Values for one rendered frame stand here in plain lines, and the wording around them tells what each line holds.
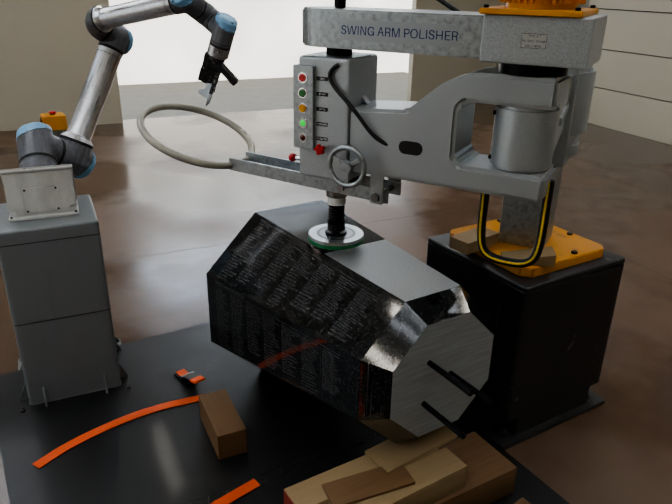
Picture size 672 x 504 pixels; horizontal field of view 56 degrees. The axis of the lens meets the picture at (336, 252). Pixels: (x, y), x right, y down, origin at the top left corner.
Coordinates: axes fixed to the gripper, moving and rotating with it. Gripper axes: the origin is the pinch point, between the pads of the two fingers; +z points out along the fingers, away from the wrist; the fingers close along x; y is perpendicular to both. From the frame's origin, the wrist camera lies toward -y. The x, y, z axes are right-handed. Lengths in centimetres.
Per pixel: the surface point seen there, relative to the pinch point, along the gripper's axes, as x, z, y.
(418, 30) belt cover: 71, -75, -57
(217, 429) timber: 97, 91, -42
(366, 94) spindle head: 53, -44, -53
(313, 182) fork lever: 58, -8, -47
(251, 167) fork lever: 45, 1, -24
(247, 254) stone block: 46, 41, -34
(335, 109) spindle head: 62, -39, -44
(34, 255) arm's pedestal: 51, 69, 49
